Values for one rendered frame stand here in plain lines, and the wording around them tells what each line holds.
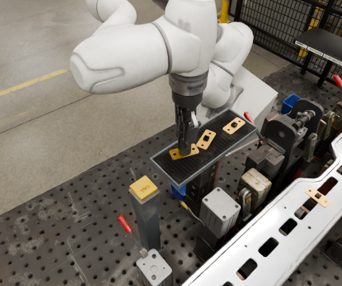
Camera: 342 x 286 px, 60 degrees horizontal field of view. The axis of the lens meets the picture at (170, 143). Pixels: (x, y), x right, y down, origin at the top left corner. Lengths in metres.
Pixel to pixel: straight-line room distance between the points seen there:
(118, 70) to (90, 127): 2.22
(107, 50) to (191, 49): 0.16
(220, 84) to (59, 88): 2.15
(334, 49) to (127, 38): 1.48
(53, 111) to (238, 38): 2.05
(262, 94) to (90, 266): 1.08
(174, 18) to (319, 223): 0.81
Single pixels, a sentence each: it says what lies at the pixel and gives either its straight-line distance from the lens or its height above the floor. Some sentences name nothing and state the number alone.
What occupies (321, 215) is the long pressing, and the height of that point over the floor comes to 1.00.
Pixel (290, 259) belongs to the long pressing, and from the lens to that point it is 1.02.
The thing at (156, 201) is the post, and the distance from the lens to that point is 0.92.
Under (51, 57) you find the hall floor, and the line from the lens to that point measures 3.76.
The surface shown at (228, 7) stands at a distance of 4.14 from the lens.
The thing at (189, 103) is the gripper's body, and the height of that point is 1.44.
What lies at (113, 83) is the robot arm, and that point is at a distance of 0.54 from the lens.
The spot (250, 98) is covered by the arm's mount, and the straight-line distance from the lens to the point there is 1.52.
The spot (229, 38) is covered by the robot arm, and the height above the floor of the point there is 1.24.
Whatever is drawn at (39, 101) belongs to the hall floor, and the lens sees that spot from 3.16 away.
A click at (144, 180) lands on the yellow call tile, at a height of 1.16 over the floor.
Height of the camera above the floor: 1.90
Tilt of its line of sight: 49 degrees down
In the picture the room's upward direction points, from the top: straight up
